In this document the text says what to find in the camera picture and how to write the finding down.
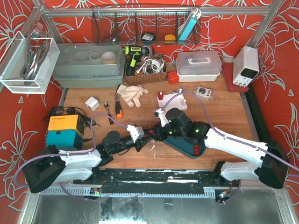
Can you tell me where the orange black handled screwdriver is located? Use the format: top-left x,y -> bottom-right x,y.
115,93 -> 123,119

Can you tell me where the bagged white control box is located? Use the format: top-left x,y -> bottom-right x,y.
194,86 -> 215,100

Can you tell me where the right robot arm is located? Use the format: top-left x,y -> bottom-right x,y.
145,108 -> 289,189

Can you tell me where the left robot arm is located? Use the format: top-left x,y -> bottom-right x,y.
22,131 -> 152,193

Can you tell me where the teal plastic tray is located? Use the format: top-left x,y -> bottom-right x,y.
163,137 -> 206,159

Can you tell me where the white work glove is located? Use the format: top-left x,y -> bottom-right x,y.
116,84 -> 148,107

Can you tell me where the woven basket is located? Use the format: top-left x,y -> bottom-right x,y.
124,66 -> 167,85

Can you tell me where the orange power cube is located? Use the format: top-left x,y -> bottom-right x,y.
167,71 -> 179,85

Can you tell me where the small white adapter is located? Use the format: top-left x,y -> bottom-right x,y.
85,97 -> 100,111

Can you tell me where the white plastic toolbox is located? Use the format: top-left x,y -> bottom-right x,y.
176,51 -> 222,82

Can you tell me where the orange teal device box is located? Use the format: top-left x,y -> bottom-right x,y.
46,114 -> 85,151

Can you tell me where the grey storage box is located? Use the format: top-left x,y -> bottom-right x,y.
53,43 -> 125,88

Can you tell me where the red mat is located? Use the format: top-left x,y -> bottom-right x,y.
222,62 -> 249,93

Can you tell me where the yellow tape measure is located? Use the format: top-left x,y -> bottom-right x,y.
164,34 -> 176,44

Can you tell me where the white power supply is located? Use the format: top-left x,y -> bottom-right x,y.
233,46 -> 259,88

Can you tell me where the blue white tool case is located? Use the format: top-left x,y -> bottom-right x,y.
178,8 -> 202,44

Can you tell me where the clear acrylic box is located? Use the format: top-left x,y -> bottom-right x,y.
0,32 -> 60,94

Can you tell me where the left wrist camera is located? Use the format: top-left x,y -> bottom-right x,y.
127,125 -> 144,143

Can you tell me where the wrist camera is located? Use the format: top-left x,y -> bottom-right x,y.
154,108 -> 169,127
127,125 -> 144,143

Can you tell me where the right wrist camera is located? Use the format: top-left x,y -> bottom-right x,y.
154,108 -> 169,127

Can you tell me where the white four-peg base plate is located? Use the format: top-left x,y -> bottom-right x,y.
157,93 -> 187,112

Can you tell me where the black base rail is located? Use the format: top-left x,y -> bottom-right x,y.
73,168 -> 239,195

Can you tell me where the red handled small ratchet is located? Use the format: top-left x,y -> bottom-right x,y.
104,101 -> 114,125

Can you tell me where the white coiled cable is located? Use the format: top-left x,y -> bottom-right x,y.
136,58 -> 165,74

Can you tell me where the green yellow cordless drill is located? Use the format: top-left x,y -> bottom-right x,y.
125,45 -> 152,76

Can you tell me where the black cable duct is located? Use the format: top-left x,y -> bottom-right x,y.
245,84 -> 275,143

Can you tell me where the black wire basket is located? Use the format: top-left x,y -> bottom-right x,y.
91,3 -> 201,45

